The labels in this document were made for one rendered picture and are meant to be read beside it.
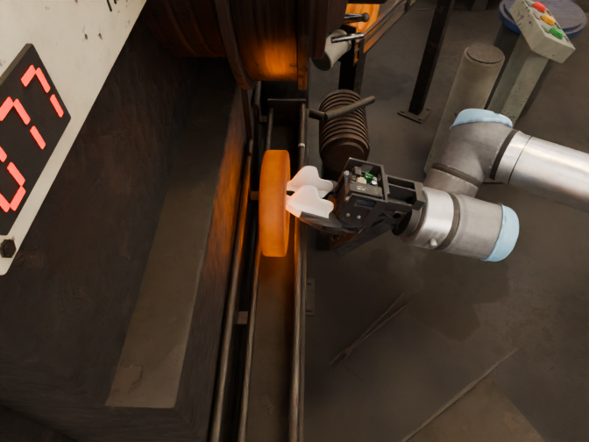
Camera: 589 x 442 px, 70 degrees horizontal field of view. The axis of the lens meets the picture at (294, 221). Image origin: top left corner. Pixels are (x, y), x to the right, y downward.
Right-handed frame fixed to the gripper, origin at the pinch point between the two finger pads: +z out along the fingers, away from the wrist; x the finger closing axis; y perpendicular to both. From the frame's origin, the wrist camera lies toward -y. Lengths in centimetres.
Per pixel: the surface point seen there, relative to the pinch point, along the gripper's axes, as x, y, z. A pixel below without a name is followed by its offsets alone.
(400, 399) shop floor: 7, -64, -52
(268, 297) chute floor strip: 10.3, -11.7, -2.4
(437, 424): 26.4, -8.6, -26.2
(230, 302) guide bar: 16.4, -3.2, 4.0
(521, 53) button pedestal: -83, -5, -75
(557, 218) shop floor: -58, -45, -115
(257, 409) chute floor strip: 26.0, -13.1, -2.3
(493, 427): 26.5, -6.9, -33.5
